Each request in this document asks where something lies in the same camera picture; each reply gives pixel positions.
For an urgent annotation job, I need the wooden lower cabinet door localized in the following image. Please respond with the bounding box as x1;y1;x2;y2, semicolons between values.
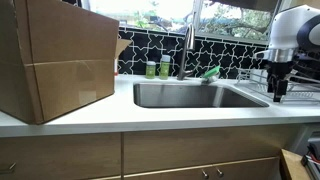
124;157;279;180

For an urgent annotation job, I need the wooden cabinet drawer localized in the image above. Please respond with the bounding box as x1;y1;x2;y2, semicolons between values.
0;133;121;180
123;125;300;174

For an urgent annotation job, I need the white sponge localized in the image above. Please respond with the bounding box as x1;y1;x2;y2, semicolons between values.
201;75;219;85

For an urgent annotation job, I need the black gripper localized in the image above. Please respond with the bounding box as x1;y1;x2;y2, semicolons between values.
267;61;293;102

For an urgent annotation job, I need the wooden left cabinet drawer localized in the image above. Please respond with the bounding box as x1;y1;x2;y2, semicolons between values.
0;133;121;180

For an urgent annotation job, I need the large brown cardboard box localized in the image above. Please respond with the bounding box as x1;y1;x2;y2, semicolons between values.
0;0;126;124

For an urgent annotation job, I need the wooden middle cabinet drawer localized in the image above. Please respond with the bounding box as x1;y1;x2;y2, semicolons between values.
123;125;300;174

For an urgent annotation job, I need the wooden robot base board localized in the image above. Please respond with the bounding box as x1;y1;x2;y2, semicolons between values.
279;149;311;180

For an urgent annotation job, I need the brushed steel kitchen faucet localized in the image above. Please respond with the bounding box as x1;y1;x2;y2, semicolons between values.
177;23;199;81

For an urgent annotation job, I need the stainless steel sink basin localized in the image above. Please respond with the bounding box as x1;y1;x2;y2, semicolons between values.
133;83;268;108

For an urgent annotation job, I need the metal wire dish rack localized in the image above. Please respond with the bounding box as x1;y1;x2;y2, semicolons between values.
237;68;320;105

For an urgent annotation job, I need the small green soap bottle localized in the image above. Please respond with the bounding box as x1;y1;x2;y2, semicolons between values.
146;61;156;79

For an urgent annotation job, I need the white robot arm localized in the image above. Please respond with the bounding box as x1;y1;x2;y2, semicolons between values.
254;5;320;102

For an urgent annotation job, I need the tall green soap bottle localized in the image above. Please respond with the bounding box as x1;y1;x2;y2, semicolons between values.
159;55;170;80

